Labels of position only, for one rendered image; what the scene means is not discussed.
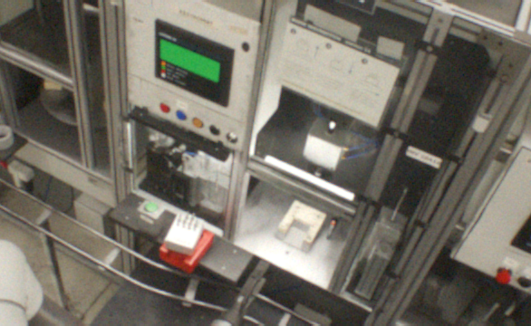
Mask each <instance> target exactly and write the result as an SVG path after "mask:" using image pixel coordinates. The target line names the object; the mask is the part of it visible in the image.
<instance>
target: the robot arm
mask: <svg viewBox="0 0 531 326"><path fill-rule="evenodd" d="M268 267H269V264H268V263H266V262H264V261H262V260H261V262H259V263H258V265H257V267H256V269H255V270H254V271H253V273H251V274H250V275H249V277H248V280H247V282H246V284H245V286H244V287H243V289H241V291H240V293H239V294H238V296H237V297H236V298H235V301H236V302H235V303H234V304H233V306H232V311H223V312H221V314H220V315H219V317H218V318H217V320H214V321H213V322H212V323H211V325H210V326H245V321H244V317H245V316H246V313H247V312H248V310H249V309H250V307H251V306H252V305H253V300H254V299H255V297H256V295H257V294H258V292H259V290H261V289H262V287H263V285H264V284H265V282H266V280H265V278H263V275H264V274H265V272H266V270H267V268H268ZM254 296H255V297H254ZM0 326H87V325H86V324H84V323H83V322H82V321H80V320H79V319H77V318H76V317H74V316H73V315H72V314H70V313H69V312H68V311H66V310H65V309H64V308H63V307H62V306H61V305H60V304H59V303H57V302H56V301H54V300H53V299H51V298H49V297H48V296H46V295H45V294H44V293H43V291H42V287H41V284H40V283H39V281H38V280H37V278H36V277H35V275H34V273H33V271H32V269H31V268H30V266H29V264H27V263H26V258H25V255H24V253H23V252H22V250H21V249H20V248H19V247H18V246H17V245H16V244H13V243H11V242H8V240H0Z"/></svg>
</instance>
